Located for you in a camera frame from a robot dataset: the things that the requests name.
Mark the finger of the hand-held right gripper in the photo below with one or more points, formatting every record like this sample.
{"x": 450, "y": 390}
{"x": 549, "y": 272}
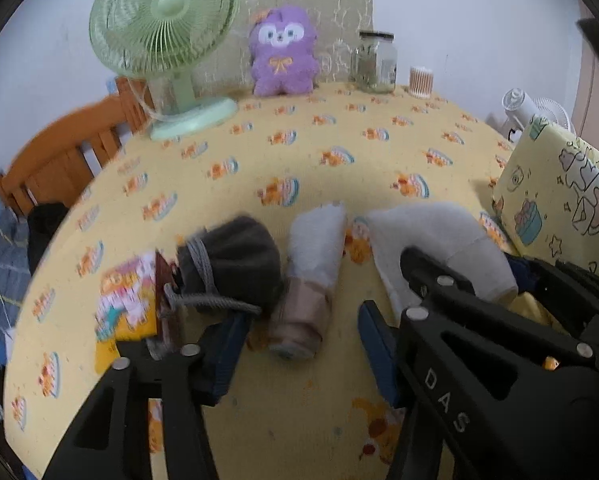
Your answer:
{"x": 564, "y": 290}
{"x": 429, "y": 285}

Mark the colourful printed packet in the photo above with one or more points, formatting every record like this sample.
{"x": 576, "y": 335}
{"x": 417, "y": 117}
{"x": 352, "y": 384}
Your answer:
{"x": 124, "y": 300}

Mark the plaid blue bedding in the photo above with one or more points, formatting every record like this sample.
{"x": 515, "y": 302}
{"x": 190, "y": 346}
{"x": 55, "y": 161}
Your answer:
{"x": 4, "y": 260}

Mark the brown rectangular tag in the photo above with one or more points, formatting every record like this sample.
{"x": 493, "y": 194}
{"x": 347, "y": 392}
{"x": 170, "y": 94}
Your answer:
{"x": 172, "y": 325}

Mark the purple plush toy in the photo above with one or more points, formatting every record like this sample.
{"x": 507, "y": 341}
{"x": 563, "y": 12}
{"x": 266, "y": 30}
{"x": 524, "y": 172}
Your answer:
{"x": 282, "y": 67}

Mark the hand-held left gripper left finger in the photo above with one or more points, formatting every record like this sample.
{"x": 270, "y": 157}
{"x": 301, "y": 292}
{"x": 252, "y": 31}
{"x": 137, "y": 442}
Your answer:
{"x": 224, "y": 360}

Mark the beige door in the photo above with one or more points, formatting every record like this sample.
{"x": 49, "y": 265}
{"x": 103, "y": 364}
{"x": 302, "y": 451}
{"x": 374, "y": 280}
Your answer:
{"x": 592, "y": 95}

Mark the white and pink fuzzy sock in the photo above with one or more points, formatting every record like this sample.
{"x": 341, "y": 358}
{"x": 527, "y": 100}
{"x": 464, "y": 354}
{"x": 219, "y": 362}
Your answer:
{"x": 309, "y": 260}

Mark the cotton swab container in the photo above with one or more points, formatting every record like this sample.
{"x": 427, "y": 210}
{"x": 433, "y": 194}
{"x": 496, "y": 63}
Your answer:
{"x": 421, "y": 82}

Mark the glass jar with dark lid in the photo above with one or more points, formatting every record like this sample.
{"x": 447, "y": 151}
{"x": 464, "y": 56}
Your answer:
{"x": 374, "y": 65}

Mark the printed cardboard board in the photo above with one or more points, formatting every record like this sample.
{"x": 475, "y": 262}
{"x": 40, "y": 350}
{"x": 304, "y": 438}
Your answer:
{"x": 339, "y": 15}

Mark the black clothing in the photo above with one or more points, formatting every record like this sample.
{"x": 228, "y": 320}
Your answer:
{"x": 44, "y": 230}

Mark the white standing fan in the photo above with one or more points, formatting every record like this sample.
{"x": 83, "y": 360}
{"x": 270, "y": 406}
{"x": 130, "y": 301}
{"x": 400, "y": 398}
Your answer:
{"x": 519, "y": 105}

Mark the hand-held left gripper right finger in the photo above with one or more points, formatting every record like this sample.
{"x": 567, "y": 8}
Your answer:
{"x": 379, "y": 355}

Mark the green desk fan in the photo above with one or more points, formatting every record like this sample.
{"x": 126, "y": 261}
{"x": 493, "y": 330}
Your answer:
{"x": 164, "y": 10}

